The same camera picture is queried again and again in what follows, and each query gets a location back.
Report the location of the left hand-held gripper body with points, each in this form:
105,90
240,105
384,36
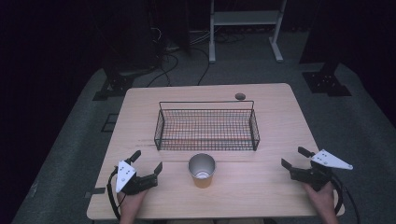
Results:
134,183

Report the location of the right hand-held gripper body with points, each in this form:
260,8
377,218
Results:
313,175

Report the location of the metal cup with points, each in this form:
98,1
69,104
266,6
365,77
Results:
201,169

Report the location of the person's left hand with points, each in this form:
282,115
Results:
130,203

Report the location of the person's right hand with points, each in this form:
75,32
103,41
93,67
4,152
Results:
323,199

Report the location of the black tape strip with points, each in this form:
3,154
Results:
95,192

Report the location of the black tape floor rectangle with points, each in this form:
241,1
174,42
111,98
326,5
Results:
109,122

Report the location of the dark round table grommet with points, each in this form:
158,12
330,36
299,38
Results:
240,96

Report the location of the black stand with base plate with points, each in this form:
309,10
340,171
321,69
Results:
327,82
116,84

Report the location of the white metal desk frame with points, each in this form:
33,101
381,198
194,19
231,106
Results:
246,18

